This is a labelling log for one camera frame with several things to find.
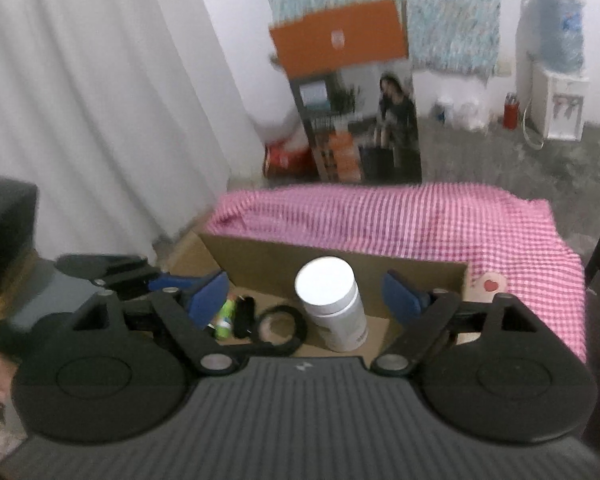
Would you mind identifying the white curtain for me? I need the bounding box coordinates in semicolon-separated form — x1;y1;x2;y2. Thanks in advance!
0;0;261;261

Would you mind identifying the green glue stick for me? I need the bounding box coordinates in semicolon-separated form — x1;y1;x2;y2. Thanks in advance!
214;297;238;341

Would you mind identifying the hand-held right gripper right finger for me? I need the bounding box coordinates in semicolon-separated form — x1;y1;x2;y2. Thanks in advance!
370;269;536;377

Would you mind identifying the black tape roll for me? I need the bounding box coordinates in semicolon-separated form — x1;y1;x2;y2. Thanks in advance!
254;305;308;352

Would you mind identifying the floral wall cloth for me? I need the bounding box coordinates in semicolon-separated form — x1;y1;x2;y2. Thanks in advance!
260;0;518;78

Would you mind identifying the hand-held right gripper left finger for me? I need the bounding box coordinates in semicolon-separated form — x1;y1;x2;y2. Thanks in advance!
70;269;236;376

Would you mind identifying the white hose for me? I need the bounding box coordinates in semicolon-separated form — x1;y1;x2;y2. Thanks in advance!
521;110;546;150

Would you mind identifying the wooden piece with red heart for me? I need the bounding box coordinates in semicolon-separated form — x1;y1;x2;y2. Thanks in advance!
472;271;506;306

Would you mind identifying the white water dispenser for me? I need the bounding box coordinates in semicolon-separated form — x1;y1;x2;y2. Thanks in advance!
517;57;591;141

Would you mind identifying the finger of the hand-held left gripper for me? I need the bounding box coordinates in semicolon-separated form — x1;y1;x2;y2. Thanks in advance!
55;254;181;293

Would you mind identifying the brown cardboard box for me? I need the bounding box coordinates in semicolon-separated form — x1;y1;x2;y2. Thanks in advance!
167;230;470;356

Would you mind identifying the red thermos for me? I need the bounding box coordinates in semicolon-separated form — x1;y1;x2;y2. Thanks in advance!
502;91;521;129

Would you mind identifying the tall printed carton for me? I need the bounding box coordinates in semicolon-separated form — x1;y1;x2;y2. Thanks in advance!
269;0;423;184

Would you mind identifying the blue water jug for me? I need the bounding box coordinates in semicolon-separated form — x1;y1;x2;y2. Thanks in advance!
532;0;586;73

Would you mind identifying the pink checkered cloth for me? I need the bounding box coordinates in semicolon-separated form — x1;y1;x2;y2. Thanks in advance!
207;182;588;363

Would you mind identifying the black oval case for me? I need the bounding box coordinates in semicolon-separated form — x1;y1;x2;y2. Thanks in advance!
232;296;257;339

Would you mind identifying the white capped supplement bottle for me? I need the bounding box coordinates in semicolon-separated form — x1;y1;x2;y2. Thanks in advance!
295;257;370;353

